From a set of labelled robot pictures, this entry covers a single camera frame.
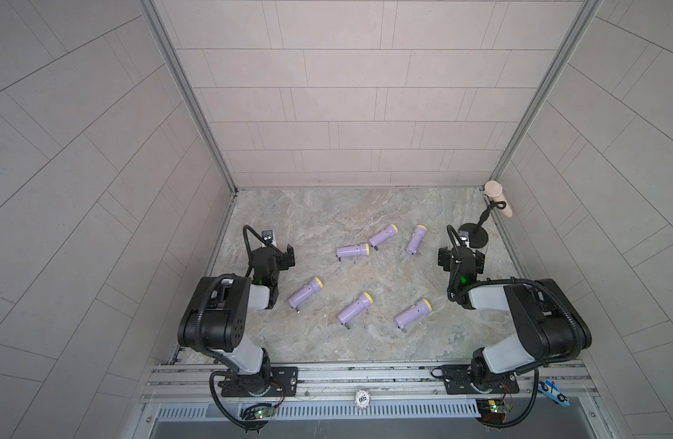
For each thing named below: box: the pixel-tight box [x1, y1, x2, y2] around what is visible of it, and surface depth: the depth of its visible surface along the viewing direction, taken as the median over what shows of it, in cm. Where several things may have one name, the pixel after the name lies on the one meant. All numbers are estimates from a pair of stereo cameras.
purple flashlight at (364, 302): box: [337, 291, 374, 331], surface depth 84 cm
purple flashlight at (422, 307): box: [395, 298, 434, 330], surface depth 82 cm
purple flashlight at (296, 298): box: [288, 277, 325, 310], surface depth 87 cm
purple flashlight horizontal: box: [335, 243, 371, 257], surface depth 96 cm
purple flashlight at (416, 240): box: [405, 224, 428, 256], surface depth 101 cm
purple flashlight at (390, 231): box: [368, 224, 400, 251], surface depth 101 cm
